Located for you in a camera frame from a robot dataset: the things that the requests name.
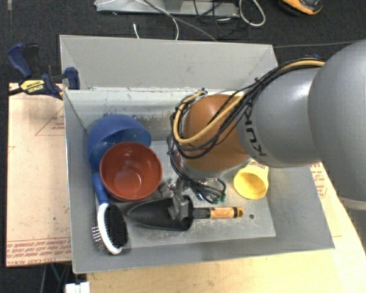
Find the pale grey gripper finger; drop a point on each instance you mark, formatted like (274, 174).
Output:
(173, 211)
(185, 207)

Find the red-brown plastic bowl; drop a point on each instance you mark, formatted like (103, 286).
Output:
(131, 172)

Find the blue and white bristle brush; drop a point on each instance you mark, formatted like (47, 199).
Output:
(114, 227)

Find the yellow plastic cup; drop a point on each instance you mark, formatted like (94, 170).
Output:
(250, 185)

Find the blue plastic bowl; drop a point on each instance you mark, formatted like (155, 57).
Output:
(116, 130)

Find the grey metal bin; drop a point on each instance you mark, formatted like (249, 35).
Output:
(158, 66)

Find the brown cardboard board red print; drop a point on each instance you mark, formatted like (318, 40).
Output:
(36, 175)

